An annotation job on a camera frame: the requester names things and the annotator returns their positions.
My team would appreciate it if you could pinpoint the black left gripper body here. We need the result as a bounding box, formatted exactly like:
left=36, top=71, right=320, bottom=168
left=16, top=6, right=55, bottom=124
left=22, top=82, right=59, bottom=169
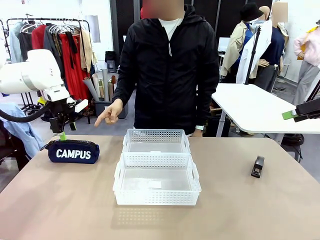
left=51, top=98, right=74, bottom=124

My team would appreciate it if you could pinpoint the navy CAMPUS pencil case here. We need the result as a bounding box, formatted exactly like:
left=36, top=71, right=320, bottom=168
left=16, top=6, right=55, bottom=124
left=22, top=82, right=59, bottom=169
left=41, top=138, right=101, bottom=165

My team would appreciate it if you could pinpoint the person's right forearm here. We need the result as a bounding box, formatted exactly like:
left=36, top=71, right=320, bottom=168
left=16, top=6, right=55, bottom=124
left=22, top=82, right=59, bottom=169
left=111, top=66, right=138, bottom=106

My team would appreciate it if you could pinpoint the person's left forearm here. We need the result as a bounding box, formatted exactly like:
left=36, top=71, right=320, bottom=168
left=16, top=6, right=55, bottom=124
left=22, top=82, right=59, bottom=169
left=195, top=81, right=221, bottom=128

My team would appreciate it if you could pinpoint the person's right hand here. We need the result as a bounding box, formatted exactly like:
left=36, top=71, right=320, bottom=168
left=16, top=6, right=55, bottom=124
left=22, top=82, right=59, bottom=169
left=94, top=98, right=124, bottom=128

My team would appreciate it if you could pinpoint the black bag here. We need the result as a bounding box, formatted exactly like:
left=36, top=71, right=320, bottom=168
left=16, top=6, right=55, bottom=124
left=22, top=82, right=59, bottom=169
left=280, top=133, right=305, bottom=154

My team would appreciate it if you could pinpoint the light blue shirt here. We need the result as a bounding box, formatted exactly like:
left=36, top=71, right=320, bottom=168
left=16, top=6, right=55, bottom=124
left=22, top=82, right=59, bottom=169
left=0, top=101, right=45, bottom=159

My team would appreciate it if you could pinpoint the grey paper roll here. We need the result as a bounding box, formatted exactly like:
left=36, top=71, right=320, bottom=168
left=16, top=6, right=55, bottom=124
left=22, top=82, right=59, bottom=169
left=82, top=76, right=100, bottom=102

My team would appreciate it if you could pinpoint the dark grey storage bin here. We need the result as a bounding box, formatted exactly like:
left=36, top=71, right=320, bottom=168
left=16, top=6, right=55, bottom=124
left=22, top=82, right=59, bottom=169
left=93, top=99, right=129, bottom=120

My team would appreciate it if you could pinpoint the long red dress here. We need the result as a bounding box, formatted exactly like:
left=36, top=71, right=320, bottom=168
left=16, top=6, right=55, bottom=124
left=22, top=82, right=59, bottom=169
left=58, top=33, right=91, bottom=101

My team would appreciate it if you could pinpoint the white table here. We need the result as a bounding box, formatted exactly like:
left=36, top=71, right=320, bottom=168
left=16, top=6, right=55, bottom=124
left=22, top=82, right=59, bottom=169
left=211, top=82, right=320, bottom=138

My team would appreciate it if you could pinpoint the grey upright tube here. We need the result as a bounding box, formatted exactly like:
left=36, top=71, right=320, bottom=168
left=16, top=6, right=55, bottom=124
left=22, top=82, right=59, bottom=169
left=100, top=68, right=110, bottom=102

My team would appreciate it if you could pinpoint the mannequin with pink sweater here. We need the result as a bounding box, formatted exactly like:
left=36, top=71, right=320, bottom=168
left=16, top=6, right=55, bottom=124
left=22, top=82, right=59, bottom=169
left=292, top=21, right=320, bottom=107

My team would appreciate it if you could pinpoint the black chair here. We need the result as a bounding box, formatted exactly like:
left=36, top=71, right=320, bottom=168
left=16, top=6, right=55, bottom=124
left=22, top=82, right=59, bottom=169
left=0, top=119, right=30, bottom=172

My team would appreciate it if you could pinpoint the brown cardboard tube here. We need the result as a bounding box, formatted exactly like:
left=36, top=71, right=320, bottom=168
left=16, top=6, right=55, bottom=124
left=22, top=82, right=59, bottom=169
left=110, top=75, right=118, bottom=101

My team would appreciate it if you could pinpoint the beige hanging garment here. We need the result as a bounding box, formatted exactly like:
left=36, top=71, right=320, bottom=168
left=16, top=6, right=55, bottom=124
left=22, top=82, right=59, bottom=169
left=79, top=29, right=95, bottom=74

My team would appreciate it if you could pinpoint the dark grey hanging garment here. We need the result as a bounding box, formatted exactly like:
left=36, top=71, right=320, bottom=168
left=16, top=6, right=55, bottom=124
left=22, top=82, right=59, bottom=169
left=43, top=24, right=66, bottom=79

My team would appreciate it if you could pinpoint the black stapler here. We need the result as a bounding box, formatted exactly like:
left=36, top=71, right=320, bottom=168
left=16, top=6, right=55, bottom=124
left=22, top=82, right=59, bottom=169
left=250, top=155, right=266, bottom=179

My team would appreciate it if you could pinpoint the mannequin with white coat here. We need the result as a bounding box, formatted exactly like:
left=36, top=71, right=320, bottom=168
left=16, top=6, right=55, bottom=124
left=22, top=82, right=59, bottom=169
left=235, top=2, right=287, bottom=93

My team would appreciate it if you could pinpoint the black stool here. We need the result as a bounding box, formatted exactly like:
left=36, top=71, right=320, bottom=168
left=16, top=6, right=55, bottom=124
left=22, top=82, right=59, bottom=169
left=104, top=50, right=118, bottom=74

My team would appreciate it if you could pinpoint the black hanging garment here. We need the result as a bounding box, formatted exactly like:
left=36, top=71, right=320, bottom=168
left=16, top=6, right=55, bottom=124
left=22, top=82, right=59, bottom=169
left=18, top=31, right=34, bottom=62

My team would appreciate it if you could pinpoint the black tripod pole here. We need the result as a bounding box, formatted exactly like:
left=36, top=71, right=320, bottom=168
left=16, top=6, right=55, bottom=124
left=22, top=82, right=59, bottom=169
left=244, top=25, right=263, bottom=86

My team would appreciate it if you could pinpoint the red hanging jacket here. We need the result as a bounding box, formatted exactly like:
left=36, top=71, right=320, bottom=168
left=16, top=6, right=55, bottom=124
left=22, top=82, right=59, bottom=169
left=31, top=24, right=48, bottom=51

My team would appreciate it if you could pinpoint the light grey hanging garment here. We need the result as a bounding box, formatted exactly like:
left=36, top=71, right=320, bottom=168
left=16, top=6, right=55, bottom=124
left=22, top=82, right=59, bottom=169
left=8, top=21, right=26, bottom=64

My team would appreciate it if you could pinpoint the white perforated plastic basket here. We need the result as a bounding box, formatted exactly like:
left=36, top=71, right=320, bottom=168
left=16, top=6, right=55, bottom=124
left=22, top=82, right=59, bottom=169
left=122, top=128, right=192, bottom=158

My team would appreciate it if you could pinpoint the white hanging sheet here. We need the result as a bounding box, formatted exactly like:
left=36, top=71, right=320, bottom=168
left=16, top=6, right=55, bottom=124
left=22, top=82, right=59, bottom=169
left=87, top=14, right=102, bottom=44

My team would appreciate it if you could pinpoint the black clothes rack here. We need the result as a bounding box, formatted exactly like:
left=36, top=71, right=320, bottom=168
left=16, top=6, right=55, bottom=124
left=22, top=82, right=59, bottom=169
left=5, top=17, right=92, bottom=125

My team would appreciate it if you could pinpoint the mannequin with beige coat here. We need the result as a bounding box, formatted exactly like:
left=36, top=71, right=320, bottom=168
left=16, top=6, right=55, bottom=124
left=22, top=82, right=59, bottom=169
left=219, top=6, right=271, bottom=85

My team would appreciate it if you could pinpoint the person's black jacket torso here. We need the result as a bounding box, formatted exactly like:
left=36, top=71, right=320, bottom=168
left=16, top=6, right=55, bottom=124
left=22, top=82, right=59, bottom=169
left=111, top=4, right=221, bottom=137

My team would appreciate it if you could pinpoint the white basket with square sticker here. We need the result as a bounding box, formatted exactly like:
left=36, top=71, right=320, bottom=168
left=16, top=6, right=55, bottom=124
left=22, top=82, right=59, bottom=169
left=112, top=152, right=203, bottom=207

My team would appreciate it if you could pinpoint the black bucket hat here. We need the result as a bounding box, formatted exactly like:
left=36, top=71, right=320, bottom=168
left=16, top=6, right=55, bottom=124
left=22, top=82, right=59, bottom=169
left=240, top=2, right=265, bottom=23

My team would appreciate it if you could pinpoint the person's white undershirt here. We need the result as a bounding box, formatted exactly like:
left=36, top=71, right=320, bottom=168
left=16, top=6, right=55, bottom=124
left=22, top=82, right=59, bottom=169
left=158, top=11, right=186, bottom=41

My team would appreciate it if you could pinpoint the person's blurred head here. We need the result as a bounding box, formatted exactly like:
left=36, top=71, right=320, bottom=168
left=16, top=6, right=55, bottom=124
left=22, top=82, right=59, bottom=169
left=141, top=0, right=185, bottom=20

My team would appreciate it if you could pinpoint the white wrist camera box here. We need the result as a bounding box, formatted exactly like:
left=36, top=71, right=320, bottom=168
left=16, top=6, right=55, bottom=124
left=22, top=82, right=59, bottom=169
left=73, top=98, right=90, bottom=114

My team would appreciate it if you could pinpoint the black corrugated cable hose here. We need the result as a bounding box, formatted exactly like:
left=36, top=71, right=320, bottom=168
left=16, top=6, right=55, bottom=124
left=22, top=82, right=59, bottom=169
left=0, top=101, right=55, bottom=124

